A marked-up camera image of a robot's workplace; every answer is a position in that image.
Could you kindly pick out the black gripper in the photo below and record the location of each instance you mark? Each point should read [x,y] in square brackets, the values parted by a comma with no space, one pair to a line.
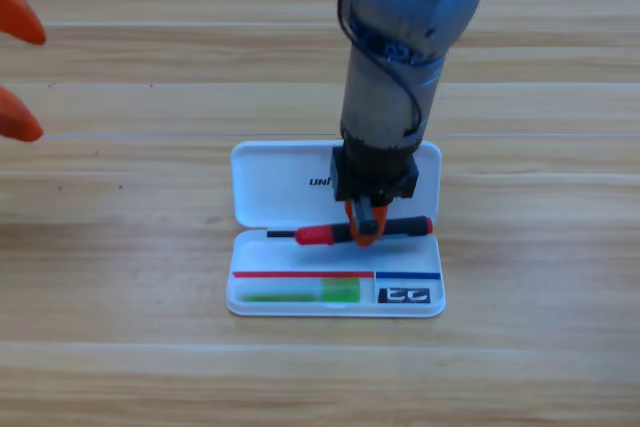
[375,182]

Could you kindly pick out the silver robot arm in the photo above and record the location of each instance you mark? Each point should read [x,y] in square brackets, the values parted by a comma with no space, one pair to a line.
[380,97]

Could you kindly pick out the green white pen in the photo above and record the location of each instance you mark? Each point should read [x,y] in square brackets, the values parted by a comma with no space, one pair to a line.
[340,291]

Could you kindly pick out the white Unitree pencil case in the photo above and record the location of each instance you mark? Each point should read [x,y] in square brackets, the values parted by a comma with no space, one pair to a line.
[280,187]

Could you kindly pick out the black white eraser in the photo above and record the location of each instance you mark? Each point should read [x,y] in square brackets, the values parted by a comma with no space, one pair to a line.
[404,295]

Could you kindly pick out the red black pen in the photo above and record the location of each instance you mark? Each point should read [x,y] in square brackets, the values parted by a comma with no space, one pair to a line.
[320,235]

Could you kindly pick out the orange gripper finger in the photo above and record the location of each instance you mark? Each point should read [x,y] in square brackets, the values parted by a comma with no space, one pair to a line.
[20,19]
[17,122]

